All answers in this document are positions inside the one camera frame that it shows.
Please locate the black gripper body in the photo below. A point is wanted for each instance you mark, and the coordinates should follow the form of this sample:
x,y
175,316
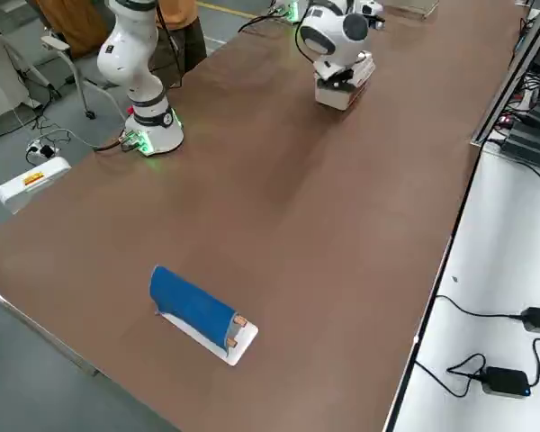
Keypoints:
x,y
337,80

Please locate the white preservation box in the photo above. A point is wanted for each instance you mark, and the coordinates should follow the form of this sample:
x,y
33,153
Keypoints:
x,y
333,100

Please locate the translucent white box lid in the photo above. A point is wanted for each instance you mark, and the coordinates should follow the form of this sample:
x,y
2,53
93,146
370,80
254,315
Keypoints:
x,y
363,74

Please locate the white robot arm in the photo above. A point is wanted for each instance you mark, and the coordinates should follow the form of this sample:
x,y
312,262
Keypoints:
x,y
135,67
324,27

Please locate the blue rolled cloth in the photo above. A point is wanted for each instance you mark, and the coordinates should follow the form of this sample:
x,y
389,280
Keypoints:
x,y
189,301

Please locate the grey office chair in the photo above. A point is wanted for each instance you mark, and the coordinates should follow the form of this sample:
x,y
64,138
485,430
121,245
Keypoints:
x,y
67,58

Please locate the white flat holder board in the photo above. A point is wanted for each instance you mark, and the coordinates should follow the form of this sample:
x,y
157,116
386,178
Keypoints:
x,y
240,346

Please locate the white power strip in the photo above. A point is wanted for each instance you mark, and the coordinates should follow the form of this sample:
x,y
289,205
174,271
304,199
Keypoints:
x,y
42,150

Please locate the white case yellow label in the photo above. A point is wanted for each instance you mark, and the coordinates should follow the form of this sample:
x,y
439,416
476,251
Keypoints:
x,y
31,184

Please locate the black adapter blue light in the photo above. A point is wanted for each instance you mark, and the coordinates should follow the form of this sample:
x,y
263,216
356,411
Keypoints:
x,y
504,381

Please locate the aluminium frame post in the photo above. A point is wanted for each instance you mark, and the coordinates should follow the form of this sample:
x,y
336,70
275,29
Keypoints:
x,y
513,76

